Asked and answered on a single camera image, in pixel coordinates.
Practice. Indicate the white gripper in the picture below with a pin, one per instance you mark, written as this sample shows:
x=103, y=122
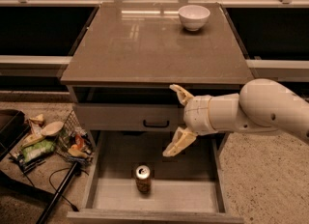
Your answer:
x=197, y=114

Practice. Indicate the orange soda can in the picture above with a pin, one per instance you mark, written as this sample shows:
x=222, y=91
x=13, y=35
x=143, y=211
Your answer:
x=143, y=178

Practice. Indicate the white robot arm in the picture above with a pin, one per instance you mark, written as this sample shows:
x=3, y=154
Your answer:
x=261, y=106

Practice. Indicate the open lower drawer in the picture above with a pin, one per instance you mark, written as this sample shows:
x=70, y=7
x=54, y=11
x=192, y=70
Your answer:
x=186, y=189

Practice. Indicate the grey drawer cabinet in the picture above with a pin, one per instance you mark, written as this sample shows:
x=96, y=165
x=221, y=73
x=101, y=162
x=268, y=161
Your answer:
x=133, y=53

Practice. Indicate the white ceramic bowl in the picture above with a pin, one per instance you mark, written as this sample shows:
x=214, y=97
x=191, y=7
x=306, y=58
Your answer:
x=193, y=17

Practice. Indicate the black pole on floor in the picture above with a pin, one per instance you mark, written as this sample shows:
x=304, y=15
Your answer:
x=59, y=191

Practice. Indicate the beige small bowl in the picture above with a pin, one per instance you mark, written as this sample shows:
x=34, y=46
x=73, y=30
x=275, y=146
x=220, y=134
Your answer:
x=52, y=129

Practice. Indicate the green snack bag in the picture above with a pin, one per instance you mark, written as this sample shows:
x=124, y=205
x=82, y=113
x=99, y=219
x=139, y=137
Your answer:
x=37, y=150

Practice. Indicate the yellow snack bag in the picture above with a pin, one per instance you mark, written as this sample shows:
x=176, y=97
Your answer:
x=35, y=135

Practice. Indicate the dark box at left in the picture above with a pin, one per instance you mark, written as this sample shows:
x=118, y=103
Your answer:
x=12, y=128

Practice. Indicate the closed drawer with black handle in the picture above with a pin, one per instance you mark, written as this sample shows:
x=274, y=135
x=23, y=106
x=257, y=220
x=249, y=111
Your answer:
x=129, y=117

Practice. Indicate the wire basket with items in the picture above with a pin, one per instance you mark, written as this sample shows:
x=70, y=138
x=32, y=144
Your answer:
x=73, y=143

